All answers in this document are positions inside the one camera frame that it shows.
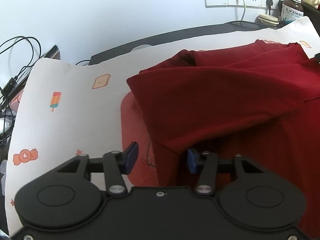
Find dark laptop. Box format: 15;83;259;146
15;45;61;87

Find black wall plug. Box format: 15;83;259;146
266;0;276;16

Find black tangled cables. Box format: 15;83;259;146
0;36;42;98

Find small black adapter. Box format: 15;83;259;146
1;77;18;96

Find white charging cable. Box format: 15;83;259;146
235;0;247;23

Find brown supplement bottle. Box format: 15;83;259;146
282;0;304;25

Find stack of cream lids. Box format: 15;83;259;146
258;13;280;27

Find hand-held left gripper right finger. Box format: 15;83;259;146
187;148;264;196

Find red hoodie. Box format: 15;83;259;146
119;39;320;240

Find white printed cloth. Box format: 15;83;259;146
4;16;320;240

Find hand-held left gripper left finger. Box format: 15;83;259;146
57;141;139;197

